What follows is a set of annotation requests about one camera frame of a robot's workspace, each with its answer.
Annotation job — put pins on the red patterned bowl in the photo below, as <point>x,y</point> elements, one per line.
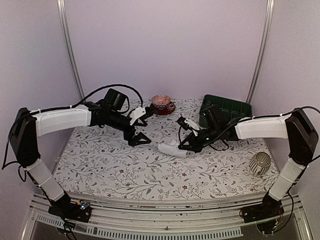
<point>160,101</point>

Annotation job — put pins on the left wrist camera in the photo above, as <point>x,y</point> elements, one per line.
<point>136,114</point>

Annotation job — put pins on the aluminium frame post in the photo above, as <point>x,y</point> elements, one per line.
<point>62,12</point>
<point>262,49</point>

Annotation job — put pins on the floral tablecloth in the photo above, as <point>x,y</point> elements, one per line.
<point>98,161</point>

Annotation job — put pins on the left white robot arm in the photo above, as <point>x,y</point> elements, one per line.
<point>31,125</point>

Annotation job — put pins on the white black-trimmed underwear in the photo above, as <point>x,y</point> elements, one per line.
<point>171,148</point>

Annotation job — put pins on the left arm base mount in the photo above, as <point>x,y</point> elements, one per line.
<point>66,209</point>

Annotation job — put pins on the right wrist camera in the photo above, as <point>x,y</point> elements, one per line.
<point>187,124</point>

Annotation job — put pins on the green divided organizer tray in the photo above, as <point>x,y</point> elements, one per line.
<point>230,108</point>

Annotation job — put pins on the right aluminium frame post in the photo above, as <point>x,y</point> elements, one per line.
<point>262,49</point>

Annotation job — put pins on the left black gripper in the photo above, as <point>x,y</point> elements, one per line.
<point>134,141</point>

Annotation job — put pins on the left aluminium frame post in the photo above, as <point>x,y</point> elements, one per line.
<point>62,12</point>

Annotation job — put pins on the front aluminium rail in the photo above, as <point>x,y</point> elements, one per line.
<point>200,219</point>

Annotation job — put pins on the striped glass mug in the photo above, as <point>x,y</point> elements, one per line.
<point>259,164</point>

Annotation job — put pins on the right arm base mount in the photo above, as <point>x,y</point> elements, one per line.
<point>267,209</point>

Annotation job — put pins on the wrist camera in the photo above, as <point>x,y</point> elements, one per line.
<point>187,124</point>
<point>136,114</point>

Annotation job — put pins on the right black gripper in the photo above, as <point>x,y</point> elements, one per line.
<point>195,146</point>

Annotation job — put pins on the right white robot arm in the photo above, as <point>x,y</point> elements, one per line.
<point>294,127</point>

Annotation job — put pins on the dark red saucer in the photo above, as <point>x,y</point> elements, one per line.
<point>163,109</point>

